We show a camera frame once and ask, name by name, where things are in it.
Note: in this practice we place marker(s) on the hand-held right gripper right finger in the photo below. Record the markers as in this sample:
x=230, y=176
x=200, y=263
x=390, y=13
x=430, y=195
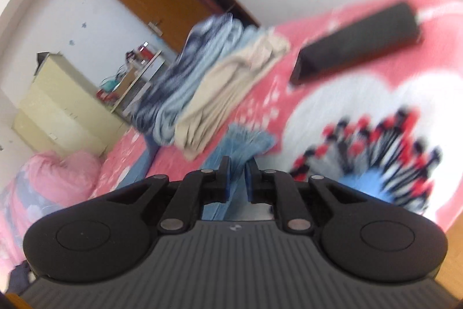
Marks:
x=250, y=182

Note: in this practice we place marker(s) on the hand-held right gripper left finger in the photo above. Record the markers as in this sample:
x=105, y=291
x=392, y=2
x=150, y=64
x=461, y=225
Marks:
x=226, y=178

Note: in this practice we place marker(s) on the blue jeans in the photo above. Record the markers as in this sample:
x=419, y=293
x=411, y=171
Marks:
x=246, y=146

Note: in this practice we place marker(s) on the folded beige garment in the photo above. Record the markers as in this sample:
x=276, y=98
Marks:
x=224, y=88

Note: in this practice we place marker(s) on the folded plaid shirt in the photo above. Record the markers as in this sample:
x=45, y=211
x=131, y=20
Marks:
x=170, y=88

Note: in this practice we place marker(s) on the folded light blue garment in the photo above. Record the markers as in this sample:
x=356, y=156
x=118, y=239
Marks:
x=213, y=55

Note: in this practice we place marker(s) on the white desk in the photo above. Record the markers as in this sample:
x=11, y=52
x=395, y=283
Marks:
x=144, y=77

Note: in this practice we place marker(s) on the cardboard box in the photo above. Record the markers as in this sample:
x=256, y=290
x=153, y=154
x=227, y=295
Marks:
x=124, y=81

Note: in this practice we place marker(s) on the teal plastic bag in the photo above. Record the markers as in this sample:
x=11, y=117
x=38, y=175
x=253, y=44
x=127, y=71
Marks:
x=109, y=84

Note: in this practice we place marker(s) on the pink floral quilt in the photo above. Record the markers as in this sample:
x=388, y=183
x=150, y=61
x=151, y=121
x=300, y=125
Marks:
x=54, y=178

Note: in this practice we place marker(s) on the long black box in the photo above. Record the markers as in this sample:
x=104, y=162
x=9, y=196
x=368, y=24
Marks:
x=361, y=41

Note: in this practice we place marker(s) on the pale yellow wardrobe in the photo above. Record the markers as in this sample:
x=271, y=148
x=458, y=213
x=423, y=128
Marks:
x=61, y=106

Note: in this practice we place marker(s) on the dark grey garment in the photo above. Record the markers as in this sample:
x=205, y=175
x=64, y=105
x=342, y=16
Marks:
x=21, y=276

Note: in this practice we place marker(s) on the red floral blanket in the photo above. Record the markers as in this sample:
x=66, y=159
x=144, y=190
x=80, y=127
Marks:
x=445, y=52

